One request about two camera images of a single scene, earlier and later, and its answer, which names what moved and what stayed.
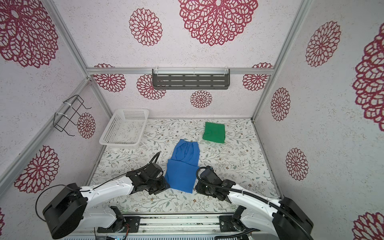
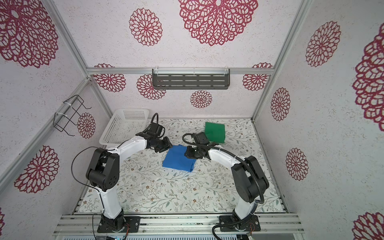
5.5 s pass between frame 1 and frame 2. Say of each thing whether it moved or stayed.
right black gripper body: moved
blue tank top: moved
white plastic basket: stayed
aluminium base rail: stayed
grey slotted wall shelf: stayed
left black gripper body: moved
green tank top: stayed
